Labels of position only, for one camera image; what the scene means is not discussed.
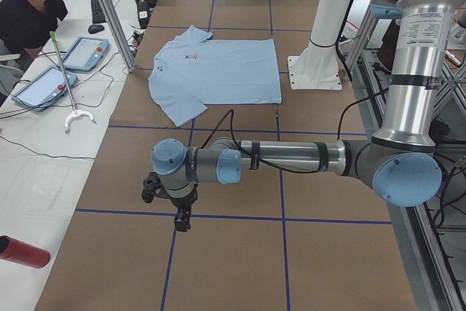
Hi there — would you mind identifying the black box with label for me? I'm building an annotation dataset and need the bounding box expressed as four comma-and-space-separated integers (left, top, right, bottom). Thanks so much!
136, 0, 151, 29

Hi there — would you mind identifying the person in black shirt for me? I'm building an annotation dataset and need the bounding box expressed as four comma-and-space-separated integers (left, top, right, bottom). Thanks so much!
1, 0, 68, 58

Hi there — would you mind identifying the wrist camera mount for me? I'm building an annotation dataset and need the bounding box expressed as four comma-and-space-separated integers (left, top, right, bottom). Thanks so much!
141, 172, 162, 204

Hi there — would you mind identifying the near teach pendant tablet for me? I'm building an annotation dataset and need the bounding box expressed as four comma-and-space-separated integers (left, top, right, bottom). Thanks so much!
11, 66, 68, 111

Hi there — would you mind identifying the white pillar with base plate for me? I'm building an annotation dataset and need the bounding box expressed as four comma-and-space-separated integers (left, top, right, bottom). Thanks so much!
288, 0, 351, 90

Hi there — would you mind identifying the black computer mouse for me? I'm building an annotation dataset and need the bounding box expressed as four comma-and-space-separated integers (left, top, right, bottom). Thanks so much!
87, 24, 105, 34

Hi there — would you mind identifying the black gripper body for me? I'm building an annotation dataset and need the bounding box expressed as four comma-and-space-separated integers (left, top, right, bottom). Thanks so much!
169, 189, 197, 219

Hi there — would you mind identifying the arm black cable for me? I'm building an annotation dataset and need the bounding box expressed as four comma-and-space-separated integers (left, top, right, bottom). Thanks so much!
198, 109, 389, 175

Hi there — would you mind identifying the black keyboard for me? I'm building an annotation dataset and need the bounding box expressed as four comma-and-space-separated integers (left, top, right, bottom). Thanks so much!
90, 0, 106, 24

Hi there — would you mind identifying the reacher stick with white hook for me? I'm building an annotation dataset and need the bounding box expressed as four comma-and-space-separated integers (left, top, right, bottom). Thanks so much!
50, 31, 97, 134

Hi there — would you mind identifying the light blue t-shirt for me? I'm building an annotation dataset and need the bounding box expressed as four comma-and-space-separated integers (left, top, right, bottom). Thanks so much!
148, 26, 282, 127

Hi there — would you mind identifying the aluminium side frame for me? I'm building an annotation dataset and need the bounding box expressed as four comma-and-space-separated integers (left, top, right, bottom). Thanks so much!
343, 3, 465, 310

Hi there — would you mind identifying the red cylinder bottle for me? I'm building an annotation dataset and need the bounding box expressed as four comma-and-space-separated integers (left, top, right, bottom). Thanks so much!
1, 235, 51, 269

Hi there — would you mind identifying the far teach pendant tablet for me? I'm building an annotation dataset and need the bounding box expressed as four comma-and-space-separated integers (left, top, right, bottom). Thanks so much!
62, 36, 109, 72

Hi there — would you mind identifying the teach pendant tablet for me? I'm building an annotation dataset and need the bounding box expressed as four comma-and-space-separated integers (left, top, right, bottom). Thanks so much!
62, 36, 109, 72
11, 66, 68, 111

